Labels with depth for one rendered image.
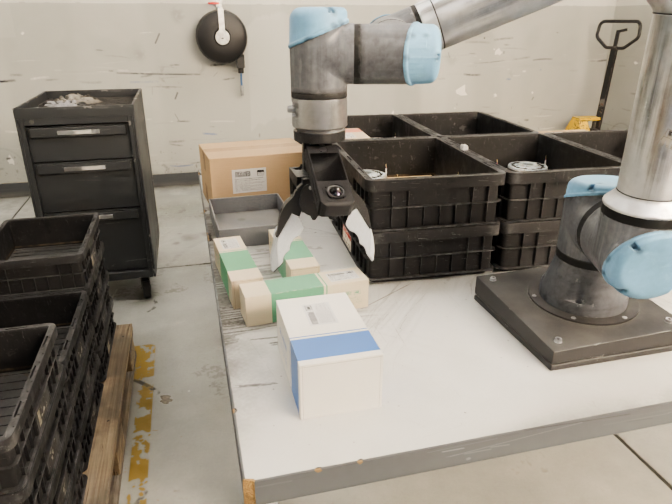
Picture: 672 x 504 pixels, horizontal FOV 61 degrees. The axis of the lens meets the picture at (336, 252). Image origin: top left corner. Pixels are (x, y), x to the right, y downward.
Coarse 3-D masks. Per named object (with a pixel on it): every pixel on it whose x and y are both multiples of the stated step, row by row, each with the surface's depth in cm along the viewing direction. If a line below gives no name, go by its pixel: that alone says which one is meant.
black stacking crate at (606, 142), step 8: (560, 136) 157; (568, 136) 158; (576, 136) 158; (584, 136) 159; (592, 136) 159; (600, 136) 160; (608, 136) 160; (616, 136) 161; (624, 136) 161; (584, 144) 160; (592, 144) 160; (600, 144) 161; (608, 144) 161; (616, 144) 162; (624, 144) 162; (608, 152) 162; (616, 152) 163
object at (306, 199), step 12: (300, 132) 76; (336, 132) 76; (312, 144) 77; (324, 144) 77; (300, 168) 84; (300, 180) 78; (300, 192) 77; (300, 204) 78; (312, 204) 78; (312, 216) 79; (336, 216) 80
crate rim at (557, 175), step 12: (456, 144) 143; (564, 144) 145; (480, 156) 130; (600, 156) 131; (504, 168) 120; (576, 168) 120; (588, 168) 120; (600, 168) 120; (612, 168) 120; (516, 180) 117; (528, 180) 117; (540, 180) 118; (552, 180) 118; (564, 180) 119
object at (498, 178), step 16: (336, 144) 143; (448, 144) 143; (352, 160) 127; (480, 160) 127; (352, 176) 123; (368, 176) 114; (432, 176) 114; (448, 176) 114; (464, 176) 114; (480, 176) 115; (496, 176) 116
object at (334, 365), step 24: (288, 312) 90; (312, 312) 90; (336, 312) 90; (288, 336) 84; (312, 336) 84; (336, 336) 84; (360, 336) 84; (288, 360) 86; (312, 360) 78; (336, 360) 78; (360, 360) 79; (312, 384) 78; (336, 384) 79; (360, 384) 80; (312, 408) 80; (336, 408) 81; (360, 408) 82
